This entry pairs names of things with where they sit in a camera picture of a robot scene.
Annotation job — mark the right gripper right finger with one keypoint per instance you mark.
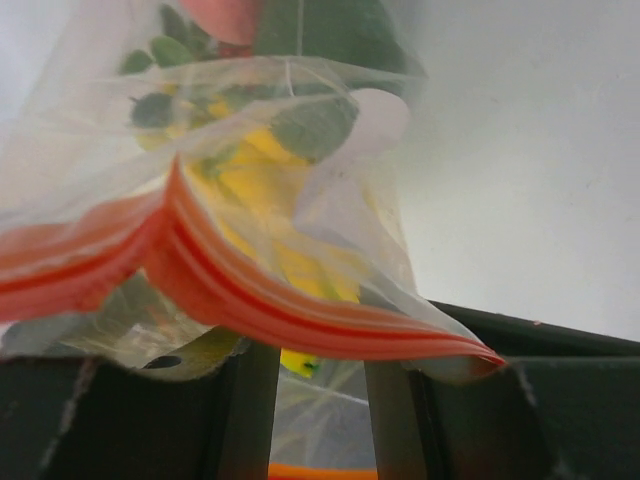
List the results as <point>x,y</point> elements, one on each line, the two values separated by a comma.
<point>566,406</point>

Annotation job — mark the yellow fake bananas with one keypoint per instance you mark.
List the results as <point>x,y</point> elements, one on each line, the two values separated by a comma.
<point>249,177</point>

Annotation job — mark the clear zip top bag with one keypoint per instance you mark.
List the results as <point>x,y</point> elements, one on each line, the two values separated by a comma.
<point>192,183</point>

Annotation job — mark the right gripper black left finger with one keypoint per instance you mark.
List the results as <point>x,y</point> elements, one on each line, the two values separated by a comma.
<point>87,418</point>

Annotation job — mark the green fake pepper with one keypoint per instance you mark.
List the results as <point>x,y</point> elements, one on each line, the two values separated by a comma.
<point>359,33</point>

